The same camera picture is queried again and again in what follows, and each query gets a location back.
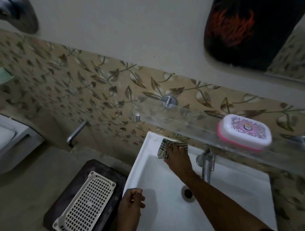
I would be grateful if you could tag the person's left hand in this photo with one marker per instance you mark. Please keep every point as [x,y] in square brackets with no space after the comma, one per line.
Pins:
[130,201]

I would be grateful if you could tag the person's right hand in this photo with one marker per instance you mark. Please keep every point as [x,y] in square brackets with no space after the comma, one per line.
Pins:
[178,161]

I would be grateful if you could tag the person's right fingers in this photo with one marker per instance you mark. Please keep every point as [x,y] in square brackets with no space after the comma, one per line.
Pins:
[176,148]

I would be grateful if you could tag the person's left fingers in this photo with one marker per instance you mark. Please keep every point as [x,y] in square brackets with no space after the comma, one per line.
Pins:
[138,198]

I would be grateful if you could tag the checked cleaning cloth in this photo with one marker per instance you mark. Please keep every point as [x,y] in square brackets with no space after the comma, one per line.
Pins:
[162,149]

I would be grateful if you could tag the person's left forearm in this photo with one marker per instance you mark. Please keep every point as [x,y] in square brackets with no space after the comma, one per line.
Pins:
[127,223]

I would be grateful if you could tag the person's right forearm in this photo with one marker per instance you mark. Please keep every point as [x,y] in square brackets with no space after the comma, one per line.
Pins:
[221,204]

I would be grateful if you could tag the white ceramic sink basin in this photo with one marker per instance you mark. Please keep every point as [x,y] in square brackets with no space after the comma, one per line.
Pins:
[162,209]

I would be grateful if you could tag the chrome sink faucet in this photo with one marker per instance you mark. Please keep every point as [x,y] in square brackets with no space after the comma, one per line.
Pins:
[206,164]

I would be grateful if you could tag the metal sink drain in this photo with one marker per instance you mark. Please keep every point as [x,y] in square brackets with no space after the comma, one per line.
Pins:
[188,193]

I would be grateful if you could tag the small chrome shelf peg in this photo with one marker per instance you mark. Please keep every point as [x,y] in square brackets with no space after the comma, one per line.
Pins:
[137,117]

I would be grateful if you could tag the white plastic perforated basket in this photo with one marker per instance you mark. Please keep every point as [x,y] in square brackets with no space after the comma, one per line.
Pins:
[85,204]

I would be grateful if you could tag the dark wooden stool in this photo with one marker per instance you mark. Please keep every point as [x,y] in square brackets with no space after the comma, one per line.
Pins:
[71,188]

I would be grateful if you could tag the white and pink soap box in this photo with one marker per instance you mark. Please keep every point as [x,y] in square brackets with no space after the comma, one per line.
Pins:
[245,132]

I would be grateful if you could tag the white bathroom appliance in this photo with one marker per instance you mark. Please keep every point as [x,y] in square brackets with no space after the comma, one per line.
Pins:
[14,142]

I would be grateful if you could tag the pale green object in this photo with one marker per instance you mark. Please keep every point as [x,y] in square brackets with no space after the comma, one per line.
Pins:
[5,76]

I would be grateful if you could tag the grey hanging object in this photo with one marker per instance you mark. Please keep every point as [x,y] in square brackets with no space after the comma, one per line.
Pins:
[20,14]

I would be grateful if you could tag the clear glass wall shelf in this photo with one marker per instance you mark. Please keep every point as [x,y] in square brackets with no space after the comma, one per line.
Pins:
[202,129]

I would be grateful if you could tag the chrome shelf bracket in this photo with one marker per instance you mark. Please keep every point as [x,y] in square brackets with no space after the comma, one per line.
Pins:
[169,101]

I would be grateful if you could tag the chrome wall tap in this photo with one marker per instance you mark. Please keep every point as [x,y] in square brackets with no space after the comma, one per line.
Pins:
[76,131]

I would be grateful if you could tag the wall mirror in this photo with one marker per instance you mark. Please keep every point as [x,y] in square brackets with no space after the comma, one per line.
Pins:
[250,31]

